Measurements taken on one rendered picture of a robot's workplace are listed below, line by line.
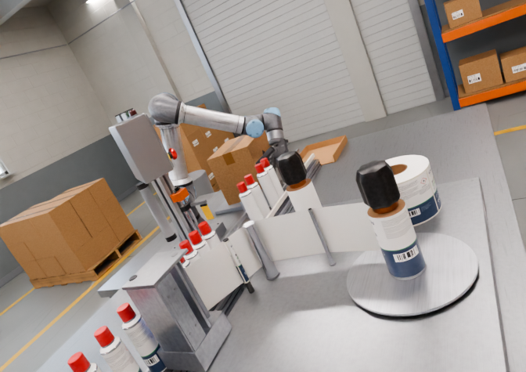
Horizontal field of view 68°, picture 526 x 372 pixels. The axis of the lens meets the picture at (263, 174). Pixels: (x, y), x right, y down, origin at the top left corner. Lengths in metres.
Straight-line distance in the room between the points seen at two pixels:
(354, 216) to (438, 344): 0.36
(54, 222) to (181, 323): 3.68
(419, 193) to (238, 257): 0.55
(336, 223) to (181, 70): 5.95
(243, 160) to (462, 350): 1.34
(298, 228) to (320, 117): 4.89
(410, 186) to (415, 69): 4.46
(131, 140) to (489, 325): 0.97
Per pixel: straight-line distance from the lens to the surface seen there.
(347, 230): 1.08
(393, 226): 0.92
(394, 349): 0.88
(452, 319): 0.91
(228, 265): 1.16
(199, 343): 1.02
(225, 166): 1.95
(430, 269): 1.02
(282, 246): 1.18
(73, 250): 4.65
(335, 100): 5.82
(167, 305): 0.94
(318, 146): 2.40
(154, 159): 1.20
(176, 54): 6.82
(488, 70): 4.86
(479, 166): 1.59
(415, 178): 1.16
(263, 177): 1.61
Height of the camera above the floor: 1.50
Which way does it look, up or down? 17 degrees down
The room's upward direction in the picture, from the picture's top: 24 degrees counter-clockwise
